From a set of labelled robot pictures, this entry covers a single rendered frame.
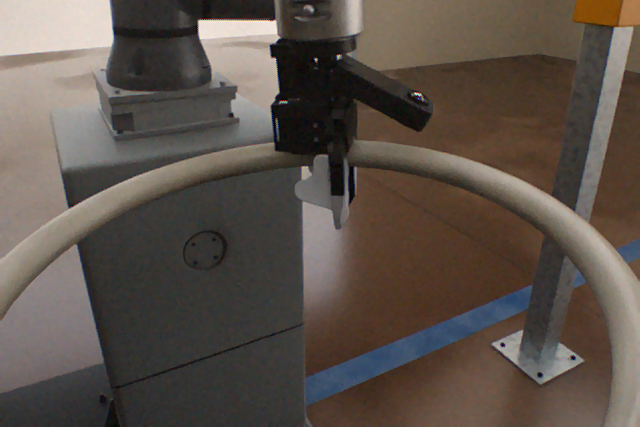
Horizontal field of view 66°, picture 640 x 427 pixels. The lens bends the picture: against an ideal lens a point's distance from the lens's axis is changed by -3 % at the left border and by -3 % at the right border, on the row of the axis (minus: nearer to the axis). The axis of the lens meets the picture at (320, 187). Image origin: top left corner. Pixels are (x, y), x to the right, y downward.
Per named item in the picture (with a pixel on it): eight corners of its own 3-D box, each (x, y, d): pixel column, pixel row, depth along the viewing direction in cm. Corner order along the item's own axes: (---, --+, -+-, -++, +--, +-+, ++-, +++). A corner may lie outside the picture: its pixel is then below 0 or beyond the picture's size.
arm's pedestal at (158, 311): (95, 400, 141) (22, 106, 106) (257, 344, 163) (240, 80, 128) (128, 565, 101) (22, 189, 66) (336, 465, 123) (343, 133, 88)
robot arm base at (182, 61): (92, 74, 95) (85, 20, 91) (185, 63, 106) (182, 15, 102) (128, 97, 82) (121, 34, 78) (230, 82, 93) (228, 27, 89)
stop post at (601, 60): (584, 363, 154) (683, -12, 110) (539, 386, 145) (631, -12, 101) (533, 326, 170) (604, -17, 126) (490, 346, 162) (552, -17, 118)
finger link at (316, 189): (299, 225, 60) (297, 148, 58) (349, 228, 59) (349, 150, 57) (292, 234, 57) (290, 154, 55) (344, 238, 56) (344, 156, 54)
